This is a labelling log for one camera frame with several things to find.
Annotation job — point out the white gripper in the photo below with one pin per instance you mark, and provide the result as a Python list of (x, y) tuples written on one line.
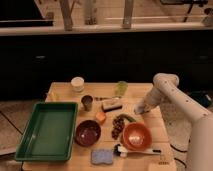
[(149, 102)]

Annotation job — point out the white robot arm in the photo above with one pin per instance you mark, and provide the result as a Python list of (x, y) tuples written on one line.
[(200, 148)]

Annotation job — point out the red bowl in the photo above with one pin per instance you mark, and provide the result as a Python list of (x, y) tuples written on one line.
[(136, 136)]

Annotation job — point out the purple bowl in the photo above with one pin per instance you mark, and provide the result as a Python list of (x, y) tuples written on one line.
[(87, 133)]

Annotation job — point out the brown grape bunch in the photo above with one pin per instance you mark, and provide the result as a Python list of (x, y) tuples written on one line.
[(118, 125)]

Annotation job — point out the metal fork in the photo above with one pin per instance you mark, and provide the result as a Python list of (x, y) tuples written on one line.
[(106, 98)]

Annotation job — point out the green translucent cup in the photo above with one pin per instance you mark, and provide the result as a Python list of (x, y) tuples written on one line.
[(121, 88)]

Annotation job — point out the black white board eraser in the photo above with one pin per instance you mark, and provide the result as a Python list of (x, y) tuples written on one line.
[(109, 105)]

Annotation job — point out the orange block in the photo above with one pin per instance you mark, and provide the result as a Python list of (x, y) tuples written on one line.
[(100, 117)]

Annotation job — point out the black white dish brush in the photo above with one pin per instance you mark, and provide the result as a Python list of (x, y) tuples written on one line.
[(121, 151)]

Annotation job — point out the metal cup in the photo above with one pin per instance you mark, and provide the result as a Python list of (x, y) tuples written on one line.
[(87, 101)]

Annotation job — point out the blue sponge cloth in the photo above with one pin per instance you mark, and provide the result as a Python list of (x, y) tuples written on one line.
[(102, 156)]

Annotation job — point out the white cup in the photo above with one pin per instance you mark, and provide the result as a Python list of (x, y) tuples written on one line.
[(77, 84)]

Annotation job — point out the green plastic tray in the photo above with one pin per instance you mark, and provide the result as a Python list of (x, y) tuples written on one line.
[(49, 133)]

